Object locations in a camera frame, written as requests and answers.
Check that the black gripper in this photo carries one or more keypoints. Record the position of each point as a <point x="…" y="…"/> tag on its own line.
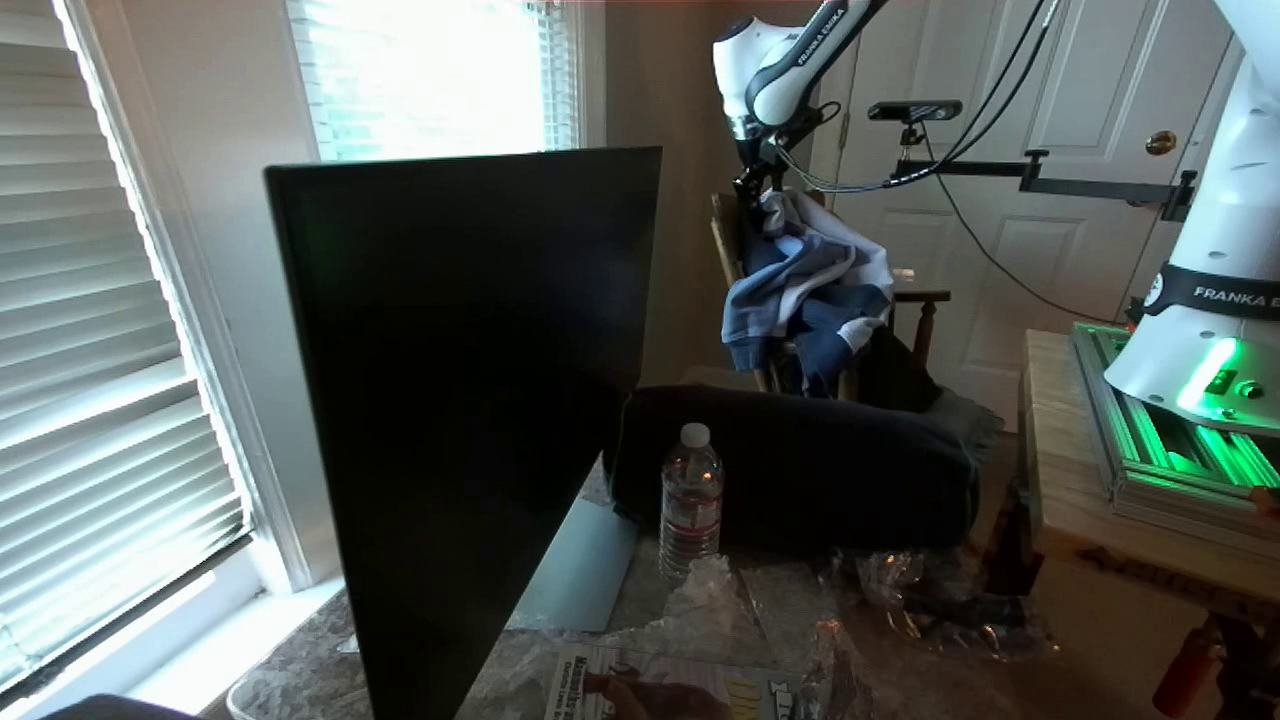
<point x="766" y="149"/>

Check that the blue and white jersey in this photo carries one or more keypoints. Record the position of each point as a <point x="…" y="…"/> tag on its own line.
<point x="803" y="287"/>

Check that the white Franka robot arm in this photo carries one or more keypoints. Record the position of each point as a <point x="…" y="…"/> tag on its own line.
<point x="1235" y="201"/>

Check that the small black pouch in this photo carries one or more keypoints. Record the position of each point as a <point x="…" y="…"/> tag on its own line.
<point x="894" y="372"/>

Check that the black padded bag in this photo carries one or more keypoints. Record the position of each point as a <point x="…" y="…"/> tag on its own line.
<point x="824" y="466"/>

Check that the white panel door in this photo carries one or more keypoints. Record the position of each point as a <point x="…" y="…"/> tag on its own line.
<point x="1065" y="264"/>

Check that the clear plastic water bottle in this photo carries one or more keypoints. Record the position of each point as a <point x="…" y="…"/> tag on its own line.
<point x="688" y="503"/>

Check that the narrow bright window blind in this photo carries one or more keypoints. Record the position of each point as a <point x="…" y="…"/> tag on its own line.
<point x="434" y="75"/>

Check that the large black monitor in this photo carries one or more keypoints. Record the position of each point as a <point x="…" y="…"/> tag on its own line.
<point x="465" y="401"/>

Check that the brass door knob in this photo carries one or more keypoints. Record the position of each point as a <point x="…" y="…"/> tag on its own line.
<point x="1163" y="142"/>

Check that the crumpled clear plastic wrap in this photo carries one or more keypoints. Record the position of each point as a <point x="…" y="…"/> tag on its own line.
<point x="803" y="625"/>

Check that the light wooden stand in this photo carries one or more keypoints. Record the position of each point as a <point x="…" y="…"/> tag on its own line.
<point x="1105" y="532"/>

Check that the printed paper package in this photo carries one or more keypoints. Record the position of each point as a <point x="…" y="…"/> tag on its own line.
<point x="626" y="691"/>

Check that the red clamp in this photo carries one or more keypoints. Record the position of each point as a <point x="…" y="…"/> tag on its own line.
<point x="1205" y="662"/>

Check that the wide white window blind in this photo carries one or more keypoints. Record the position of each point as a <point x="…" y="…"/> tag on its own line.
<point x="95" y="372"/>

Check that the black stereo camera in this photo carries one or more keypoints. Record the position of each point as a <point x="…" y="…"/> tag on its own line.
<point x="913" y="108"/>

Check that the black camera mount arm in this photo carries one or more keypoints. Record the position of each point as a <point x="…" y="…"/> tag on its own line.
<point x="1024" y="174"/>

